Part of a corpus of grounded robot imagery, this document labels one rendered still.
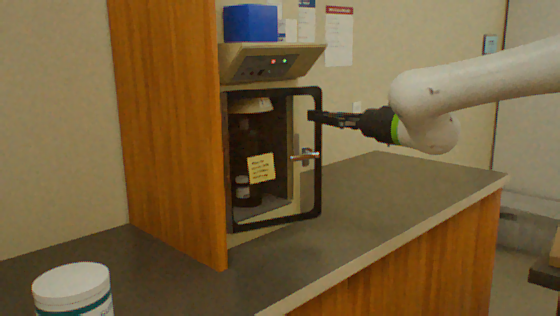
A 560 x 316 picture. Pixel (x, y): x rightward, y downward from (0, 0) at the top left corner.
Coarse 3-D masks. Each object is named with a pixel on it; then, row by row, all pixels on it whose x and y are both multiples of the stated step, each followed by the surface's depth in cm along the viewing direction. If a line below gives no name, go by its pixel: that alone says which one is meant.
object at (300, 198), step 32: (256, 96) 121; (288, 96) 125; (320, 96) 129; (256, 128) 123; (288, 128) 127; (320, 128) 131; (288, 160) 129; (320, 160) 133; (256, 192) 127; (288, 192) 131; (320, 192) 136; (256, 224) 129
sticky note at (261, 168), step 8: (248, 160) 124; (256, 160) 125; (264, 160) 126; (272, 160) 127; (248, 168) 124; (256, 168) 125; (264, 168) 126; (272, 168) 127; (256, 176) 126; (264, 176) 127; (272, 176) 128
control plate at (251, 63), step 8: (248, 56) 111; (256, 56) 112; (264, 56) 114; (272, 56) 116; (280, 56) 118; (288, 56) 121; (296, 56) 123; (248, 64) 114; (256, 64) 116; (264, 64) 118; (272, 64) 120; (280, 64) 122; (288, 64) 124; (240, 72) 115; (248, 72) 117; (256, 72) 119; (264, 72) 121; (272, 72) 123; (280, 72) 126; (232, 80) 116
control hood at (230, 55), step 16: (224, 48) 110; (240, 48) 107; (256, 48) 110; (272, 48) 113; (288, 48) 117; (304, 48) 122; (320, 48) 126; (224, 64) 112; (240, 64) 112; (304, 64) 129; (224, 80) 114; (240, 80) 118; (256, 80) 123
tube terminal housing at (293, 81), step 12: (216, 0) 112; (228, 0) 115; (240, 0) 118; (252, 0) 120; (264, 0) 123; (276, 0) 126; (288, 0) 130; (216, 12) 113; (288, 12) 130; (216, 24) 114; (228, 84) 119; (240, 84) 122; (252, 84) 125; (264, 84) 128; (276, 84) 132; (288, 84) 135; (264, 228) 138; (276, 228) 142; (228, 240) 128; (240, 240) 132
